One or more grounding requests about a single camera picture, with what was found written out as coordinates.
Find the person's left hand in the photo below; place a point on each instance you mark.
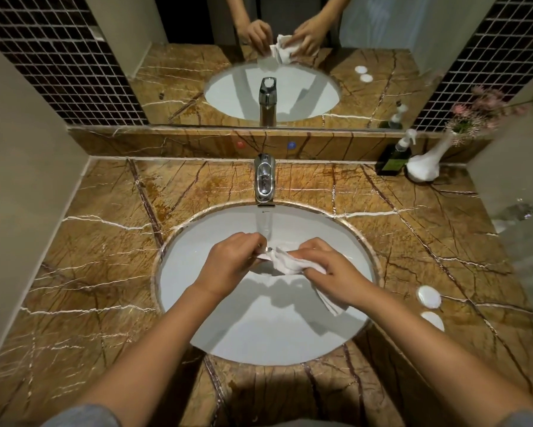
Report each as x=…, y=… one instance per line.
x=228, y=262

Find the chrome faucet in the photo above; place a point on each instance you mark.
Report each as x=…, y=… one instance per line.
x=264, y=178

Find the white flower vase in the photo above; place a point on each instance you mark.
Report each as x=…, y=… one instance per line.
x=426, y=164

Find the white round soap dish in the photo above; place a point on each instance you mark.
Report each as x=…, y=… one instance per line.
x=429, y=297
x=433, y=320

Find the person's right thumb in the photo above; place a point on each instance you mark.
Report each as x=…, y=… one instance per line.
x=303, y=253

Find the person's right forearm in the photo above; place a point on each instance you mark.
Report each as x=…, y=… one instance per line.
x=435, y=355

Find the person's left fingers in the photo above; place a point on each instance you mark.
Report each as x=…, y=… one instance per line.
x=253, y=244

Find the white cloth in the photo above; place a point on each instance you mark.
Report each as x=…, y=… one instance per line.
x=293, y=273

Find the pink flowers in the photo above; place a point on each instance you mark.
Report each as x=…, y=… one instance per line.
x=480, y=108

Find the wall mirror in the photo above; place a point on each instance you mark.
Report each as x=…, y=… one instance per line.
x=284, y=57

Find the person's left forearm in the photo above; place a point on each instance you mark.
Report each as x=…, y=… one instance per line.
x=146, y=355

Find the person's right hand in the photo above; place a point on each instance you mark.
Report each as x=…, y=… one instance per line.
x=337, y=275

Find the white oval sink basin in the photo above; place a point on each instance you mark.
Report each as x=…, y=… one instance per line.
x=266, y=315

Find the dark green soap dispenser bottle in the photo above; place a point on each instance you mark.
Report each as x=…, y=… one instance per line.
x=395, y=155

